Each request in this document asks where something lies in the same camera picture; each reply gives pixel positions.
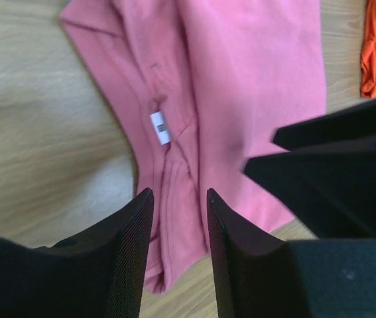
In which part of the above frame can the pink t-shirt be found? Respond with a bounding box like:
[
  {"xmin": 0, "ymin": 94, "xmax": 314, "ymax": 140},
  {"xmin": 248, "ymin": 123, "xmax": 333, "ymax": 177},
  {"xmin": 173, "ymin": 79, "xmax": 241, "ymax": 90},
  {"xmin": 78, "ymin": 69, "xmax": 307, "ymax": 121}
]
[{"xmin": 61, "ymin": 1, "xmax": 326, "ymax": 294}]

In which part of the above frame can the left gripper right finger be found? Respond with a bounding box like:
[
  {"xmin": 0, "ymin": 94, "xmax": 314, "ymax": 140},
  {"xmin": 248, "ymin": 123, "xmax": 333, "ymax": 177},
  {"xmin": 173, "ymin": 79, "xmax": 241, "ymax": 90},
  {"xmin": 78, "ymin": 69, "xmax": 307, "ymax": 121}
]
[{"xmin": 207, "ymin": 189, "xmax": 376, "ymax": 318}]

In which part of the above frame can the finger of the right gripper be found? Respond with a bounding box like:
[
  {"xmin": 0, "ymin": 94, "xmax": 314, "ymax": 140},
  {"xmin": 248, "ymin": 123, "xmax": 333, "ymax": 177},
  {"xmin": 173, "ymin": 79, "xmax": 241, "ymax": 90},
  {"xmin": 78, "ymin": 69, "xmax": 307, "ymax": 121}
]
[
  {"xmin": 272, "ymin": 98, "xmax": 376, "ymax": 150},
  {"xmin": 244, "ymin": 136, "xmax": 376, "ymax": 238}
]

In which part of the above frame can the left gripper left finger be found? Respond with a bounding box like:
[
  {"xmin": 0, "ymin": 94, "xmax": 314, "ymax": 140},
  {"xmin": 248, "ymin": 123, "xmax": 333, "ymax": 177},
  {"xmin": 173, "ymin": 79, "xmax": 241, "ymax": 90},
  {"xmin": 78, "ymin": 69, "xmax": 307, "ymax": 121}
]
[{"xmin": 0, "ymin": 189, "xmax": 154, "ymax": 317}]

